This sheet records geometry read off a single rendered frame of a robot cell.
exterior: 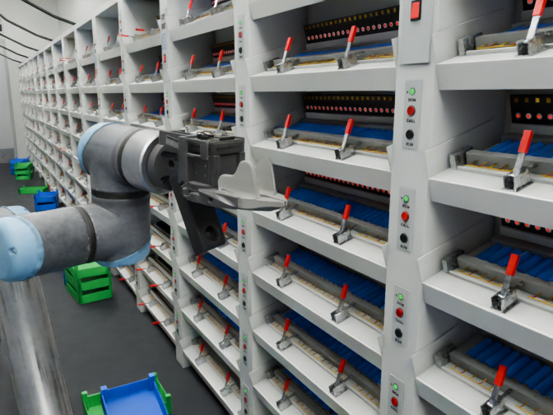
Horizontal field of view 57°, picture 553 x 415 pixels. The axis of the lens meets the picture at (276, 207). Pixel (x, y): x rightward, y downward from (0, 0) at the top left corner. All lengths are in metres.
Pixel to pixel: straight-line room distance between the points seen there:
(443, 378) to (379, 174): 0.41
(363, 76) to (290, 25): 0.55
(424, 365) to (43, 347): 0.86
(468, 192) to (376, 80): 0.31
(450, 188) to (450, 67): 0.20
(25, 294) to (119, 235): 0.56
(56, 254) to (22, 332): 0.58
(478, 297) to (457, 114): 0.33
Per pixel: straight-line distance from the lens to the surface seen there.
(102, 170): 0.80
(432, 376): 1.08
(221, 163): 0.66
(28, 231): 0.76
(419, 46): 0.96
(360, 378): 1.35
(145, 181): 0.73
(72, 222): 0.79
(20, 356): 1.35
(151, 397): 2.15
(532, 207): 0.83
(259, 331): 1.66
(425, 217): 0.96
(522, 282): 0.94
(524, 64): 0.84
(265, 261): 1.60
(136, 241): 0.83
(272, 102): 1.54
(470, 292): 0.96
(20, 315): 1.34
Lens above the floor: 1.23
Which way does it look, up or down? 13 degrees down
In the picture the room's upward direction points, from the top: straight up
